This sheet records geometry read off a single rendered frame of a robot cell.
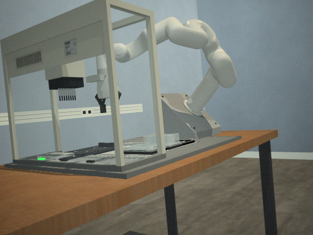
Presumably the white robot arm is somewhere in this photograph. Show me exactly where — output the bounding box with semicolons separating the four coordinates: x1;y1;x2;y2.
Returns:
155;17;237;116

